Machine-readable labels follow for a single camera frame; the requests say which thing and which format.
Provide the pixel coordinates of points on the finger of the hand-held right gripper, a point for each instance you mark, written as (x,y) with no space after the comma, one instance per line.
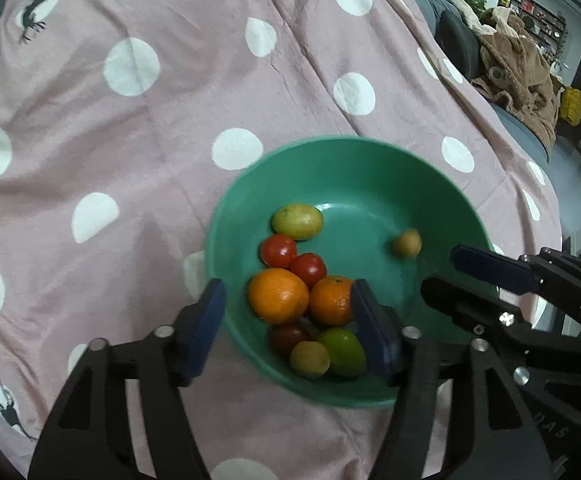
(490,266)
(455,300)

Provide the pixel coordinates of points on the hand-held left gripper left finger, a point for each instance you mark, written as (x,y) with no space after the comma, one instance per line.
(205,330)

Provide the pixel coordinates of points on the orange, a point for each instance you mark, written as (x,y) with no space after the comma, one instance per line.
(331,301)
(278,295)

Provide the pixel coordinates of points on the small yellow fruit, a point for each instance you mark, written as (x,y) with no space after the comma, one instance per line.
(406,242)
(309,359)

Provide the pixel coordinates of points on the yellow bag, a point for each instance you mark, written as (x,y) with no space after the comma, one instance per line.
(570,105)

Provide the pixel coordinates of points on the green lime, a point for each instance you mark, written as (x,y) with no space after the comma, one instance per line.
(344,352)

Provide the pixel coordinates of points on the green bowl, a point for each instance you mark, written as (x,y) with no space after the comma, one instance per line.
(370,185)

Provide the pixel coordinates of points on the background shelf unit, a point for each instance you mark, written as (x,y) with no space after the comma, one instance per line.
(525,5)

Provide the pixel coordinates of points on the pink polka-dot blanket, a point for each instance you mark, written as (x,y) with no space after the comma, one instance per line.
(120,160)

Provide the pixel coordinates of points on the dark red tomato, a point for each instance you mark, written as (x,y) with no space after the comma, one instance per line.
(286,338)

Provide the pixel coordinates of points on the small red tomato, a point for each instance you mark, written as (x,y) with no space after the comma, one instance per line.
(308,269)
(278,251)

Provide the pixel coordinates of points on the yellow-green oval fruit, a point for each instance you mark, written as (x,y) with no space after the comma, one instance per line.
(297,221)

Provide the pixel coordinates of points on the brown fleece robe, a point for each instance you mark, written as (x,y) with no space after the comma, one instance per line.
(515,60)

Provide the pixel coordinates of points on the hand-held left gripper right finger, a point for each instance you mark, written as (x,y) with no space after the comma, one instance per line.
(370,330)

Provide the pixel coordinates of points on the grey sofa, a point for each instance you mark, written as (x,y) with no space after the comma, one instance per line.
(450,30)

